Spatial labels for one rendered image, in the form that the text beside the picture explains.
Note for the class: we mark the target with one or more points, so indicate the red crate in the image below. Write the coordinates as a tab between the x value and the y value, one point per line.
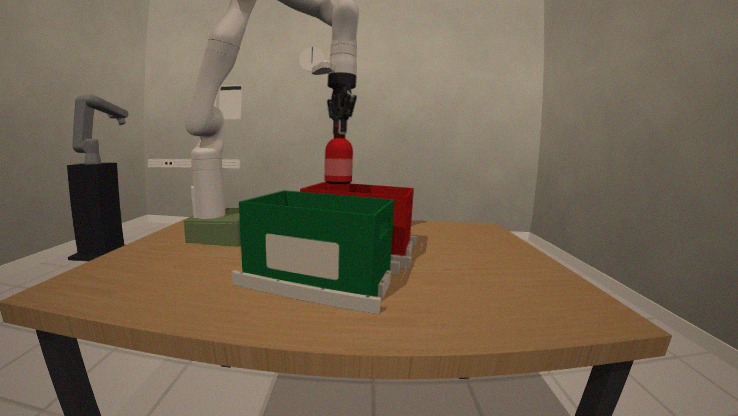
401	211

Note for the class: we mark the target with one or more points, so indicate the green crate with dividers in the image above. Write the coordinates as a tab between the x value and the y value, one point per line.
323	240

